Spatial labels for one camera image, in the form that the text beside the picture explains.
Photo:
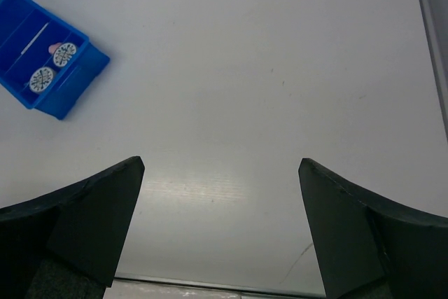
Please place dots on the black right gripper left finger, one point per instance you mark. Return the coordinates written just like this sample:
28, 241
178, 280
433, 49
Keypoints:
67, 243

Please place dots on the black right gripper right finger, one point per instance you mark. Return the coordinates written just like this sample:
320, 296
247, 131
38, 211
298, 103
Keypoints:
369, 246

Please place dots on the blue divided plastic bin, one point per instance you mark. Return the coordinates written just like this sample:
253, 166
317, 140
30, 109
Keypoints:
27, 30

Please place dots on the round blue tape roll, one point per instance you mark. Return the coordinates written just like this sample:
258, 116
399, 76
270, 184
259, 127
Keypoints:
63, 54
41, 79

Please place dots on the pink highlighter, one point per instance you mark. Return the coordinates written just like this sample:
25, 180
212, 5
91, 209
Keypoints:
53, 48

